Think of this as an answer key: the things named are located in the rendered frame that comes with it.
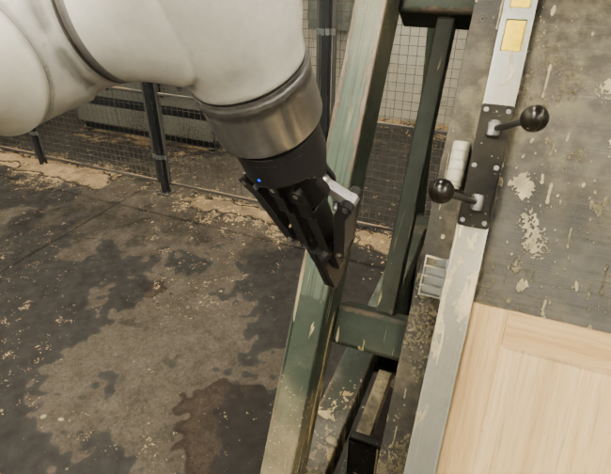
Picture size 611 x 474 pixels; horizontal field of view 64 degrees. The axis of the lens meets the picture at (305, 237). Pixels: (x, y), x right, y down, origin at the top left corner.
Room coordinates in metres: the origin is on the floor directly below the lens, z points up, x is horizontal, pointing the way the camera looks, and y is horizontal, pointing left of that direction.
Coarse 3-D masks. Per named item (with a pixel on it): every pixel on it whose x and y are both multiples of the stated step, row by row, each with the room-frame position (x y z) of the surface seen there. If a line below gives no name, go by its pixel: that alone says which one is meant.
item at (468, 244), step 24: (504, 24) 0.85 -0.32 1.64; (528, 24) 0.84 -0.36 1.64; (504, 72) 0.81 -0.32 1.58; (504, 96) 0.79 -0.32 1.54; (456, 240) 0.68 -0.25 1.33; (480, 240) 0.67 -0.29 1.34; (456, 264) 0.66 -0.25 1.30; (456, 288) 0.64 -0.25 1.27; (456, 312) 0.62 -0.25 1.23; (432, 336) 0.61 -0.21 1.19; (456, 336) 0.60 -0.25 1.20; (432, 360) 0.59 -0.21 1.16; (456, 360) 0.58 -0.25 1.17; (432, 384) 0.57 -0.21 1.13; (432, 408) 0.54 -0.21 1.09; (432, 432) 0.52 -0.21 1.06; (408, 456) 0.51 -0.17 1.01; (432, 456) 0.50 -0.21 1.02
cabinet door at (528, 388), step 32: (480, 320) 0.62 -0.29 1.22; (512, 320) 0.61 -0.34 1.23; (544, 320) 0.59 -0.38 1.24; (480, 352) 0.59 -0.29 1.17; (512, 352) 0.58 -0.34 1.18; (544, 352) 0.57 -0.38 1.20; (576, 352) 0.56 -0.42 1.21; (608, 352) 0.55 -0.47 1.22; (480, 384) 0.56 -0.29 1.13; (512, 384) 0.55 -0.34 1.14; (544, 384) 0.54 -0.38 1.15; (576, 384) 0.53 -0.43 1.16; (608, 384) 0.52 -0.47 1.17; (448, 416) 0.55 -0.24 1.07; (480, 416) 0.53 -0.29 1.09; (512, 416) 0.53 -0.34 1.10; (544, 416) 0.51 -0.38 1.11; (576, 416) 0.50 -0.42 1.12; (608, 416) 0.50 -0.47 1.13; (448, 448) 0.52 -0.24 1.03; (480, 448) 0.51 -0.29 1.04; (512, 448) 0.50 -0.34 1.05; (544, 448) 0.49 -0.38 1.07; (576, 448) 0.48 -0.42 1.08; (608, 448) 0.47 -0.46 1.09
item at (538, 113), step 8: (536, 104) 0.66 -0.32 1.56; (528, 112) 0.66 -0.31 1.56; (536, 112) 0.65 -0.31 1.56; (544, 112) 0.65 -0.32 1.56; (488, 120) 0.76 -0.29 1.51; (496, 120) 0.75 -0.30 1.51; (512, 120) 0.71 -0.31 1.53; (520, 120) 0.66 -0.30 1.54; (528, 120) 0.65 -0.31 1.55; (536, 120) 0.65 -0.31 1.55; (544, 120) 0.65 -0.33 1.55; (488, 128) 0.75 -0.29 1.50; (496, 128) 0.74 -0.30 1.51; (504, 128) 0.72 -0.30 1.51; (528, 128) 0.65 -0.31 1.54; (536, 128) 0.65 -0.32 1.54; (496, 136) 0.74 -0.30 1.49
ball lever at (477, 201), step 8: (432, 184) 0.64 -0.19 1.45; (440, 184) 0.64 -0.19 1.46; (448, 184) 0.64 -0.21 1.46; (432, 192) 0.64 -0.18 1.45; (440, 192) 0.63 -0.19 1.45; (448, 192) 0.63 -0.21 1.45; (432, 200) 0.64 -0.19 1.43; (440, 200) 0.63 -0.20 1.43; (448, 200) 0.63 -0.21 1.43; (464, 200) 0.67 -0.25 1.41; (472, 200) 0.68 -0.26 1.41; (480, 200) 0.69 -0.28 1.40; (472, 208) 0.69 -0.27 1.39; (480, 208) 0.69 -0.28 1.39
